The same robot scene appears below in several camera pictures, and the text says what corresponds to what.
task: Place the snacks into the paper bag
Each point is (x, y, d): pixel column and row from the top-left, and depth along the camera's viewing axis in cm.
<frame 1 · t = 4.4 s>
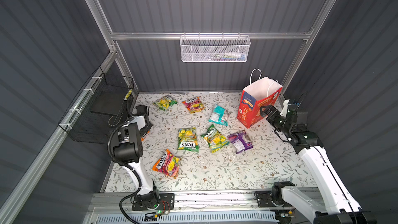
left hand: (146, 128, 99), fingers open
right hand: (268, 112, 75), fingers open
green yellow candy bag far: (165, 102, 111), point 5 cm above the table
pink Fox's candy bag far: (194, 104, 110), point 4 cm above the table
teal white snack packet: (217, 115, 104), point 4 cm above the table
green Fox's candy bag: (187, 139, 92), point 5 cm above the table
green yellow candy bag centre: (216, 141, 93), point 3 cm above the table
purple snack packet: (240, 141, 91), point 5 cm above the table
orange pink Fox's candy bag: (168, 164, 82), point 6 cm above the table

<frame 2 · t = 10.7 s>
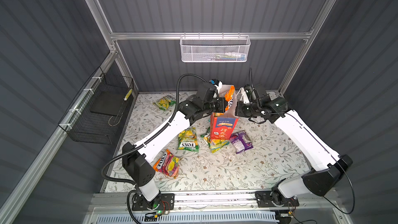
left hand: (231, 105, 71), fingers closed
right hand: (237, 109, 74), fingers closed
red paper gift bag: (223, 125, 77), point 23 cm above the table
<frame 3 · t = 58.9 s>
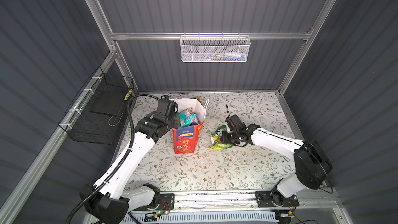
left hand: (176, 118, 74), fingers closed
right hand: (223, 139, 87), fingers open
green yellow candy bag centre: (216, 139, 88), point 8 cm above the table
red paper gift bag: (186, 139, 78), point 17 cm above the table
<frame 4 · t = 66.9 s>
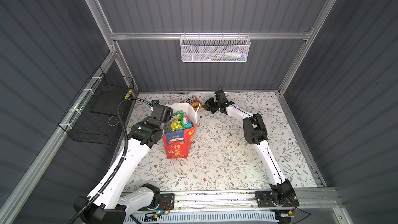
left hand: (163, 123, 73), fingers closed
right hand: (203, 104, 109), fingers closed
green yellow candy bag centre: (177, 121, 79), point 22 cm above the table
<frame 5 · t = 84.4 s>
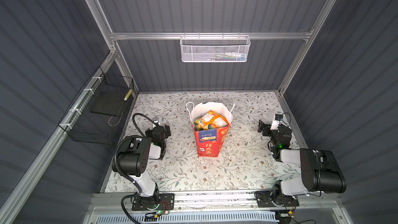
left hand: (158, 127, 95), fingers open
right hand: (271, 121, 90), fingers open
red paper gift bag: (210, 142, 77), point 18 cm above the table
